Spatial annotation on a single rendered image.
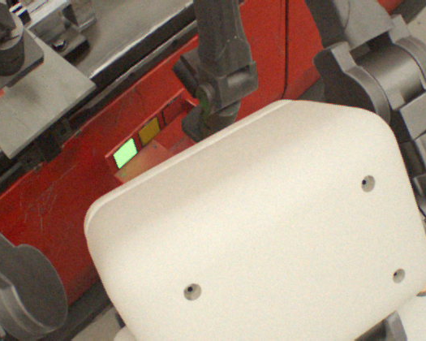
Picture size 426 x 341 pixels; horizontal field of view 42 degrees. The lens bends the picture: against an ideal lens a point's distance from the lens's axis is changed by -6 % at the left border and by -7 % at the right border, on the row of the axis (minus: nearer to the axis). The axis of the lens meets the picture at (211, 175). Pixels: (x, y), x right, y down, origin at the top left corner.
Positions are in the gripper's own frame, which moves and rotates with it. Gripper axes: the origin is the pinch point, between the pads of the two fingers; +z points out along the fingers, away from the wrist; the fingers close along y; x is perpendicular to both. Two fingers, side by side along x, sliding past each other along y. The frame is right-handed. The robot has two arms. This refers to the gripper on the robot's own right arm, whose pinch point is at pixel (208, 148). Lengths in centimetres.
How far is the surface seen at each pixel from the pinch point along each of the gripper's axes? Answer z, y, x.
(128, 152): 0.2, 10.1, 10.8
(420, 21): 80, -7, -140
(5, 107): -15.5, 25.5, 24.1
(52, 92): -16.7, 21.1, 17.1
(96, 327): 82, 2, 37
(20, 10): -10.6, 42.6, 8.3
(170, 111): -0.4, 10.1, -0.4
